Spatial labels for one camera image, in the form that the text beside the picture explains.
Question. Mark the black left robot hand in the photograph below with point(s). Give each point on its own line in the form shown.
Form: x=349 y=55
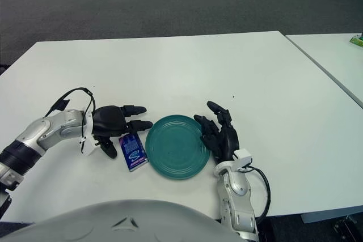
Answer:
x=109 y=121

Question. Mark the grey robot torso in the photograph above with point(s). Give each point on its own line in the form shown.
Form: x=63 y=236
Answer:
x=127 y=225

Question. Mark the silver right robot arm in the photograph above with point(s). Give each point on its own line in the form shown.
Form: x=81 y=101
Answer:
x=238 y=199

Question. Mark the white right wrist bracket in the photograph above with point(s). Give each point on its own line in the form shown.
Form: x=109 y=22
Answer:
x=242 y=157

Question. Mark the green box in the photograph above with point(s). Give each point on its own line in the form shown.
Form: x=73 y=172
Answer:
x=356 y=40

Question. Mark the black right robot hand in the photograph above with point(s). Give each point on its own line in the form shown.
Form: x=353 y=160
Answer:
x=227 y=140

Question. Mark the blue gum box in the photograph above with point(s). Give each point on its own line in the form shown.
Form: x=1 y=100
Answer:
x=133 y=151

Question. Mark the black metal stand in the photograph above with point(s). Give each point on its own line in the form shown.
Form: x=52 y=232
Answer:
x=344 y=226

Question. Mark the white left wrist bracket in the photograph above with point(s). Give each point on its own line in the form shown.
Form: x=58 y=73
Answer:
x=88 y=144

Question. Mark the grey table frame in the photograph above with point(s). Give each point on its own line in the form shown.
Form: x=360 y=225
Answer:
x=326 y=216

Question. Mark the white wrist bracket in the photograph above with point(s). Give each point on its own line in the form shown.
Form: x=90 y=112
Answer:
x=242 y=157
x=88 y=144

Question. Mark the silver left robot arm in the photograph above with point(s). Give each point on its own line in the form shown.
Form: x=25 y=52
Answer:
x=42 y=137

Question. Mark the teal round plate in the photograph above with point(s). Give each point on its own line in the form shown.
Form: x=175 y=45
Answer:
x=177 y=147

